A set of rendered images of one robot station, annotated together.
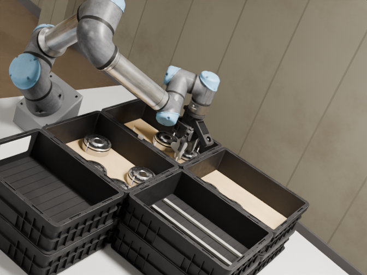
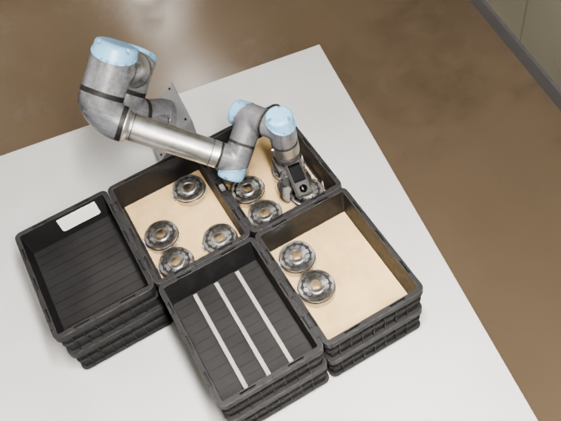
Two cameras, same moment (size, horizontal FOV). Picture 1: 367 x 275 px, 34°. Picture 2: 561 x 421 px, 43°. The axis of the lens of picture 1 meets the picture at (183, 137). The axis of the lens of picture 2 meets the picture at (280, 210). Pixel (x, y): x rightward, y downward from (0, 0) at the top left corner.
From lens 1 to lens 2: 154 cm
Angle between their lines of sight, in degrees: 43
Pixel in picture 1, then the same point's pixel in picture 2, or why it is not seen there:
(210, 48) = not seen: outside the picture
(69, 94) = (180, 114)
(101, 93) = (282, 66)
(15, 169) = (86, 236)
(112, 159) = (204, 208)
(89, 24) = (81, 98)
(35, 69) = not seen: hidden behind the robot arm
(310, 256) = (461, 338)
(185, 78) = (248, 121)
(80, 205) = (132, 285)
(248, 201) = (361, 266)
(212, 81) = (275, 126)
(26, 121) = not seen: hidden behind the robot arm
